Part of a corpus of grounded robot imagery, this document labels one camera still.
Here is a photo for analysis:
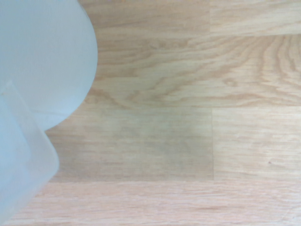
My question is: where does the translucent pitcher with blue lid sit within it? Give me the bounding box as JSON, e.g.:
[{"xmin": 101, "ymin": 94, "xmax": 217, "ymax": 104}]
[{"xmin": 0, "ymin": 0, "xmax": 98, "ymax": 226}]

